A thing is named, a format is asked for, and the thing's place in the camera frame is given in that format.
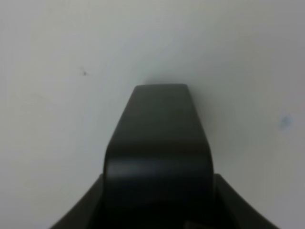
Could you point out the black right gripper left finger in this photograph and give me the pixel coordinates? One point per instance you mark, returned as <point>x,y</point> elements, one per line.
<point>81,215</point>

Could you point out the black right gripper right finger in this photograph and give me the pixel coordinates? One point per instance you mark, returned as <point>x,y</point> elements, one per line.
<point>233,212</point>

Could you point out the dark green pump bottle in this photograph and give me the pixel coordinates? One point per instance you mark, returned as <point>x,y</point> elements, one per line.
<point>158,170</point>

